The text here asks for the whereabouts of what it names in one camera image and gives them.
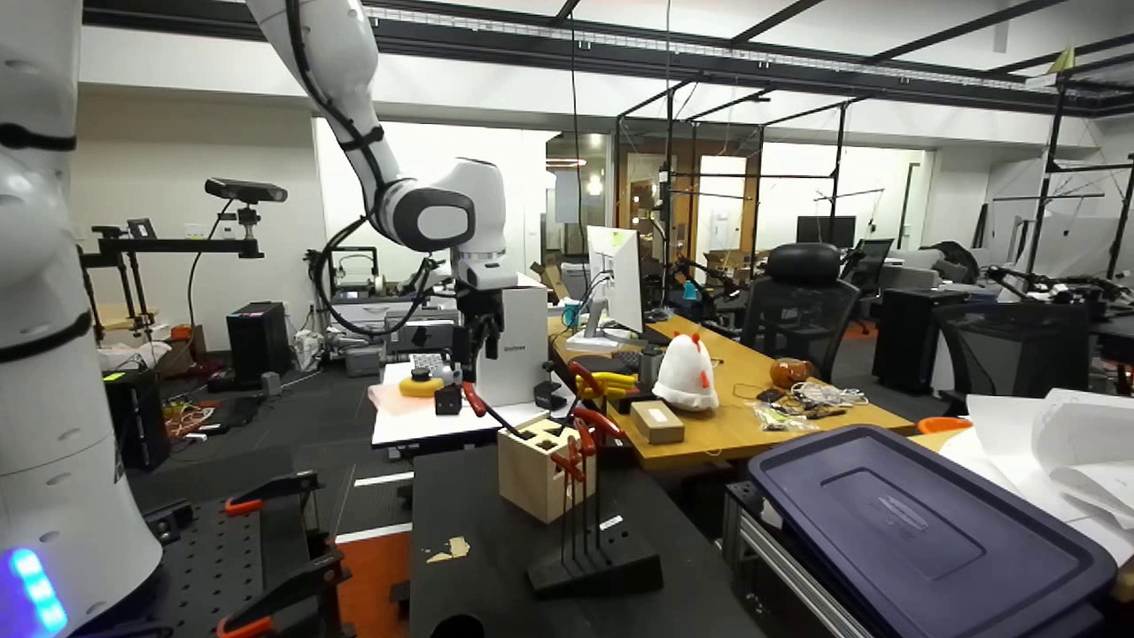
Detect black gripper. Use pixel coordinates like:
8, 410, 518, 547
448, 287, 505, 388

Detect orange round object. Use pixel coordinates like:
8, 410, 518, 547
770, 353, 816, 393

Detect yellow tape roll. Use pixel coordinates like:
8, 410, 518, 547
396, 368, 447, 399

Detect grey equipment box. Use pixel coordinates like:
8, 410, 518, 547
349, 297, 459, 359

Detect wooden shape sorter cube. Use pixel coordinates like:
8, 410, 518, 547
491, 421, 599, 525

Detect small black monitor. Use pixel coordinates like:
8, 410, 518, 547
321, 240, 383, 301

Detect white monitor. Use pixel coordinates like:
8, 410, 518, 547
584, 224, 648, 339

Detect small rectangular box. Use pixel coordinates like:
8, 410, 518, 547
627, 397, 688, 451

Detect white helmet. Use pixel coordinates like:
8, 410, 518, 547
648, 330, 721, 418

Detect black computer tower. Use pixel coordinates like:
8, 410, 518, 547
221, 297, 292, 381

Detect black orange clamp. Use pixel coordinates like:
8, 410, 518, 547
214, 548, 348, 638
219, 469, 325, 520

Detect black stand with white label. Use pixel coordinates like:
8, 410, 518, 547
523, 512, 664, 599

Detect orange mat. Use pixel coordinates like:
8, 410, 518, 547
333, 527, 416, 638

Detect wooden desk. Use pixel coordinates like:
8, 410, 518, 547
545, 307, 917, 477

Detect clear plastic bag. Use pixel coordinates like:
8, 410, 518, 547
753, 373, 871, 437

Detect black box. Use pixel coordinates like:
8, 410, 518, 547
103, 366, 168, 473

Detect black wide monitor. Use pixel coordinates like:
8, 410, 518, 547
792, 211, 857, 251

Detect orange disc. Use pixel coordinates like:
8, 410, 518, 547
915, 410, 974, 439

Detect blue storage bin lid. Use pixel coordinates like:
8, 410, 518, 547
745, 421, 1120, 638

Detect white plastic sheets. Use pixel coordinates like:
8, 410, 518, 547
936, 386, 1134, 564

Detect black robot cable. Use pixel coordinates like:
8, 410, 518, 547
279, 0, 441, 343

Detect black camera on stand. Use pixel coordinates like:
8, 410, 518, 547
201, 175, 291, 240

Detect black metal frame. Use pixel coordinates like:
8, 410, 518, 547
67, 217, 265, 339

